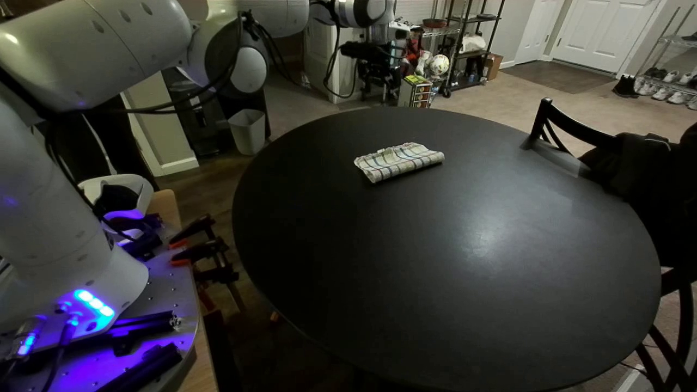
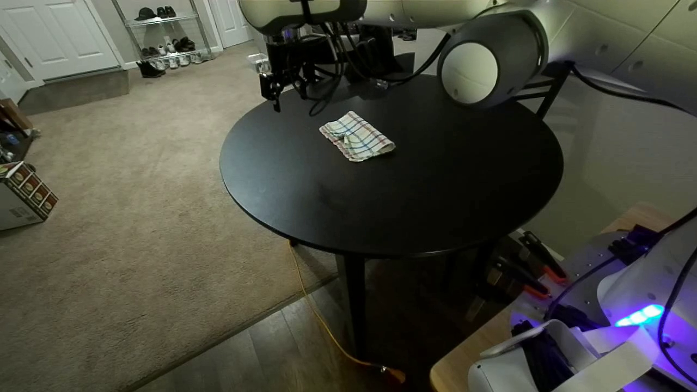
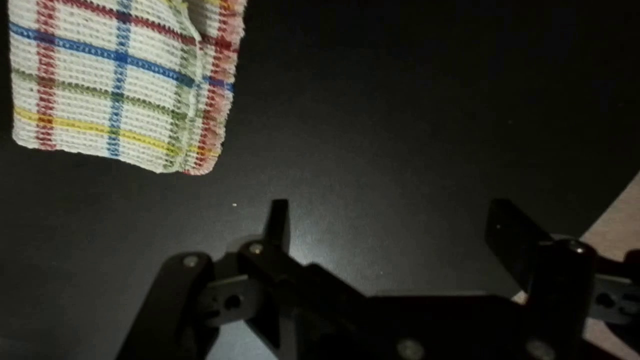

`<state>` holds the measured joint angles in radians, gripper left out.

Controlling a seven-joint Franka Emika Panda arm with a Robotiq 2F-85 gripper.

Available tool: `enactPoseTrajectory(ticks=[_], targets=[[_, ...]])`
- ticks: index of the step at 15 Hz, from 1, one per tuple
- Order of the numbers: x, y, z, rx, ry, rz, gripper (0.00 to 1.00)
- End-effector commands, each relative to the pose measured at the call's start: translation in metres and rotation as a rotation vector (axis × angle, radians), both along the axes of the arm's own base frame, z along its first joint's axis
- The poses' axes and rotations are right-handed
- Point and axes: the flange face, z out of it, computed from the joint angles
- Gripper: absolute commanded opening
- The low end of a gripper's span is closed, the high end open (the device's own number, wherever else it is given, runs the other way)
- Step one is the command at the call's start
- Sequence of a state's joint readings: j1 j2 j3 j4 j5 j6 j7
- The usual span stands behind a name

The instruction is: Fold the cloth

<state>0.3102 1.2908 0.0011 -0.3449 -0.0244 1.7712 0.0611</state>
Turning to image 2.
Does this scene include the black metal shelf rack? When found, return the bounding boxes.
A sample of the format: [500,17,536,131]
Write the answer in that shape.
[0,95,42,166]

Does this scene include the round black table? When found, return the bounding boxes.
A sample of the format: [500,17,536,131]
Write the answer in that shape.
[218,73,567,365]

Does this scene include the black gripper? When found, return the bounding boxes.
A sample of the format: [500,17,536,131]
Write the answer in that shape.
[256,36,317,116]

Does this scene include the plaid checkered dish cloth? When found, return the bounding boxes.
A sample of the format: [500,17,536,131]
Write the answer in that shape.
[315,109,398,163]

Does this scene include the white headset black strap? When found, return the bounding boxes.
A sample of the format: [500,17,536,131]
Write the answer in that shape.
[467,315,657,392]

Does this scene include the orange extension cable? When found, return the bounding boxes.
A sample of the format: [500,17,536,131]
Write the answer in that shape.
[291,248,410,385]

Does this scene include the metal shoe rack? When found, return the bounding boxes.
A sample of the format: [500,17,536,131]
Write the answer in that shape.
[112,0,214,73]

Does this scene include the black orange bar clamp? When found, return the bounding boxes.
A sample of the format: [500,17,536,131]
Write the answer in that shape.
[518,229,572,285]
[498,252,552,301]

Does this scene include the brown door mat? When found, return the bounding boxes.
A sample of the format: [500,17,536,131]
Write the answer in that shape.
[17,66,133,117]

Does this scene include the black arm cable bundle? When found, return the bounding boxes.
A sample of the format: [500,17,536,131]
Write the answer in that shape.
[289,17,452,120]

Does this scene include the black boots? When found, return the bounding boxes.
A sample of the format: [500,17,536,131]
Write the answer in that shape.
[136,59,168,80]

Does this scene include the colourful compartment box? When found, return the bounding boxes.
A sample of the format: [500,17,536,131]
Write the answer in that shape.
[0,159,60,235]

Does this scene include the black metal bracket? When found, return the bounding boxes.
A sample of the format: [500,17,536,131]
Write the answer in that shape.
[607,225,664,266]

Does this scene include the wooden robot stand top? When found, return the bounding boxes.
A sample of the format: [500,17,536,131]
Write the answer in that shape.
[426,203,697,392]

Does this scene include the black base cable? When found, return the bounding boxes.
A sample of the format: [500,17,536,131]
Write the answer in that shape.
[549,205,697,387]

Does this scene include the white panelled door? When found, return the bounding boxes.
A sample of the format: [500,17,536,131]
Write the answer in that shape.
[0,0,121,83]

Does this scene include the black wooden chair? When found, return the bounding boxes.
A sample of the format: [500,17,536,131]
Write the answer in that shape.
[518,61,577,121]

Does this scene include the white narrow door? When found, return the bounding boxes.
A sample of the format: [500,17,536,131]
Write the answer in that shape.
[204,0,249,52]

